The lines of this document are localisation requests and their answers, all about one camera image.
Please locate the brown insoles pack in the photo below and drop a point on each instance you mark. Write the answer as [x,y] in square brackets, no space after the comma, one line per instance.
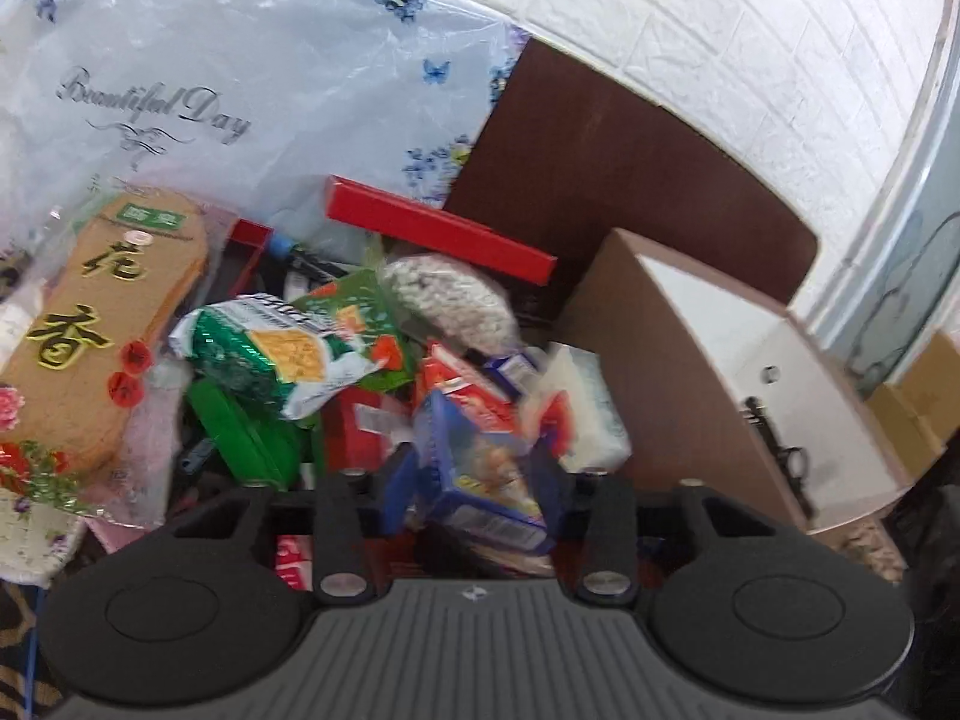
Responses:
[97,330]

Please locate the plain cardboard box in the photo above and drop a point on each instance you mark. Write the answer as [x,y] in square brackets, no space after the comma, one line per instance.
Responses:
[915,405]

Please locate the green biscuit packet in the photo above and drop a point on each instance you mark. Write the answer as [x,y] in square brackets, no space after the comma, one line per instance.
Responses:
[285,352]

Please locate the blue snack box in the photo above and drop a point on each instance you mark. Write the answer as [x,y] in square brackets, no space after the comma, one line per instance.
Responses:
[480,465]

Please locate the bag of white beans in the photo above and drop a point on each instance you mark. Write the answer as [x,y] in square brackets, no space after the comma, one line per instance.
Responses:
[450,300]

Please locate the floral clear plastic bag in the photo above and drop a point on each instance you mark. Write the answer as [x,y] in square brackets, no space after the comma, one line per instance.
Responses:
[262,52]

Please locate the green plastic case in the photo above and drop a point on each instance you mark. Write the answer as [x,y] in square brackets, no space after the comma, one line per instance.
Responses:
[240,435]

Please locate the red white box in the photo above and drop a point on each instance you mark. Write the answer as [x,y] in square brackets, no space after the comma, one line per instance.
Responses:
[457,382]

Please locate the brown wooden board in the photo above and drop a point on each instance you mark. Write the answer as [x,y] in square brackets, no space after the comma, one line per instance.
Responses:
[600,165]

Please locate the small blue white packet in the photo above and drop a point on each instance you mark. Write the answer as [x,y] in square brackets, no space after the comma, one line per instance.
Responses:
[514,371]

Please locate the white soft packet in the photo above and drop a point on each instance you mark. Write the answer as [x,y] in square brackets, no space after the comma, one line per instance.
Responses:
[585,405]

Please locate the red white packet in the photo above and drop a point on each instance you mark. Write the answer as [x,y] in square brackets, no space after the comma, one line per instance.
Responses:
[292,562]

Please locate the small dark red box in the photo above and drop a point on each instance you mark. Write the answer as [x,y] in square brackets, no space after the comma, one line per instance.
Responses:
[247,240]

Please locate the white floral cloth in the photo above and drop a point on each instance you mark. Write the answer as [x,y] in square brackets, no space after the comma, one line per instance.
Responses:
[37,540]

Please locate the pink sheet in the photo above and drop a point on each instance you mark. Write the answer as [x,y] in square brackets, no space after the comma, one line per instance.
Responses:
[120,532]

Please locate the black scissors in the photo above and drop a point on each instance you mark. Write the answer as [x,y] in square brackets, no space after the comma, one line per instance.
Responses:
[784,457]

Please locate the red basket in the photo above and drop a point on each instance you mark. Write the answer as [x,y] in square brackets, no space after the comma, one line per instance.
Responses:
[435,229]

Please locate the red carton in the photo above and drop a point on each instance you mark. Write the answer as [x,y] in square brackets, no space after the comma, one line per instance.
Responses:
[352,427]

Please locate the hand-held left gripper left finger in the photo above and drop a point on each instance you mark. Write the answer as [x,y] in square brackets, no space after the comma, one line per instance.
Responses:
[397,491]

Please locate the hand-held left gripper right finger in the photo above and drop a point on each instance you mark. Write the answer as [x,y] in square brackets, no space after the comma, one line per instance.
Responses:
[549,491]

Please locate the green orange snack packet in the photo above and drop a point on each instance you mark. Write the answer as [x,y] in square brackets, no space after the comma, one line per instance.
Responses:
[352,315]

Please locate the black patterned beige mat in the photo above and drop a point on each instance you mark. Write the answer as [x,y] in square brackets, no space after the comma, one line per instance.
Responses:
[19,667]

